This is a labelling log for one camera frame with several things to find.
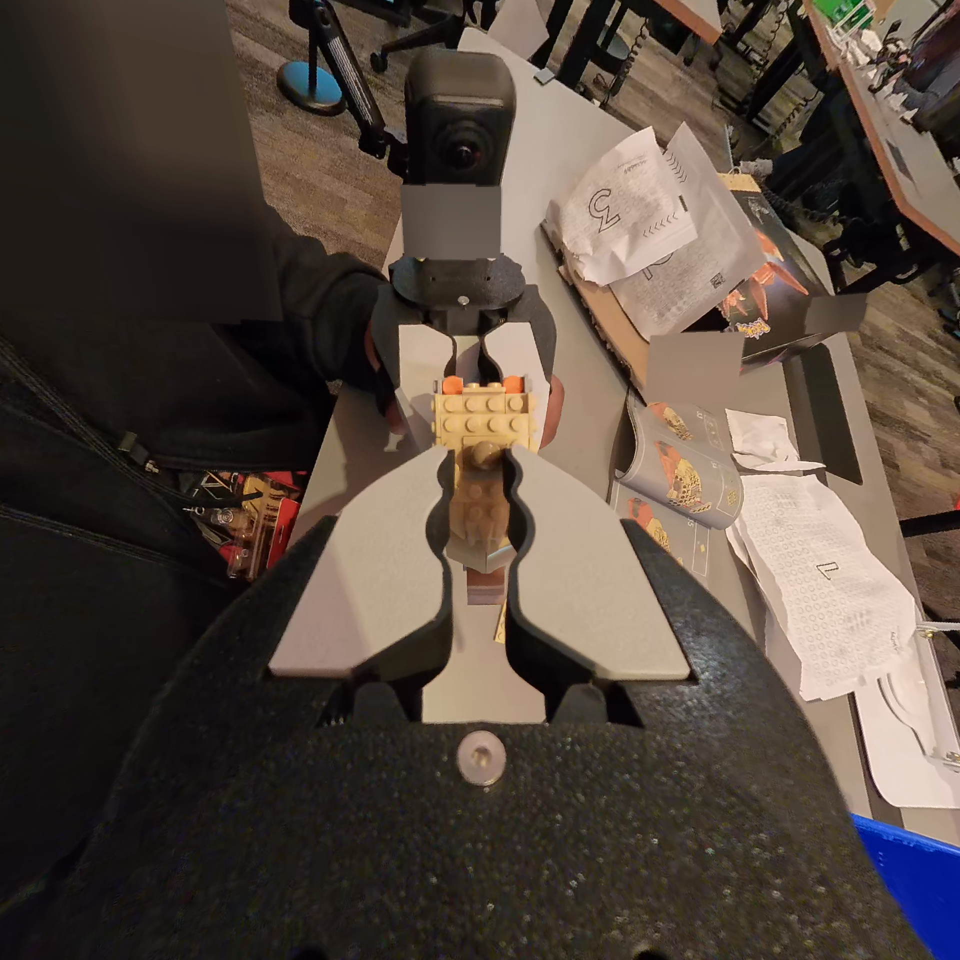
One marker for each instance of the dark printed kit box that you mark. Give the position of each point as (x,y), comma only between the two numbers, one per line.
(780,285)

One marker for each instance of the tan brick model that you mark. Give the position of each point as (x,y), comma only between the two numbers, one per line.
(483,480)

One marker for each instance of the black office chair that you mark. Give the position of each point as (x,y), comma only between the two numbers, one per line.
(348,60)

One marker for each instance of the grey desk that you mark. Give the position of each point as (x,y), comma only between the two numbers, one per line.
(585,435)

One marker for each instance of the white dotted paper sheet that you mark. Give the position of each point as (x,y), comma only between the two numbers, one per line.
(825,585)

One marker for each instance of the person's black jacket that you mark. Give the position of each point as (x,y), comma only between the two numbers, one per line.
(105,450)

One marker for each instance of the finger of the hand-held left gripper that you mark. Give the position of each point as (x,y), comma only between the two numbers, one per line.
(522,353)
(417,360)

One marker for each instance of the grey instruction booklet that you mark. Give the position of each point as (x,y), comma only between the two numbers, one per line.
(683,473)

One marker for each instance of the brown cardboard piece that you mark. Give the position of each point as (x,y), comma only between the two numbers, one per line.
(608,330)

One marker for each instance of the blue plastic bin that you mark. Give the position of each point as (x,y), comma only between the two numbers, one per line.
(915,893)

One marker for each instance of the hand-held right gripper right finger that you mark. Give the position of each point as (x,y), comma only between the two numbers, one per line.
(600,600)

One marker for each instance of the flattened white paper bags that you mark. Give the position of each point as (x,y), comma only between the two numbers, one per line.
(762,438)

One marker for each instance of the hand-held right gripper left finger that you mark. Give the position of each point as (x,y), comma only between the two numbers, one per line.
(368,600)

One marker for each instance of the wooden rim table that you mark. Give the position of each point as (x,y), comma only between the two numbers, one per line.
(900,135)

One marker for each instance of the blue round stand base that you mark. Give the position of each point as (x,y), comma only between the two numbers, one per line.
(315,87)

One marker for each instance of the person's left forearm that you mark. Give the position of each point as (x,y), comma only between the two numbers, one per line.
(300,315)

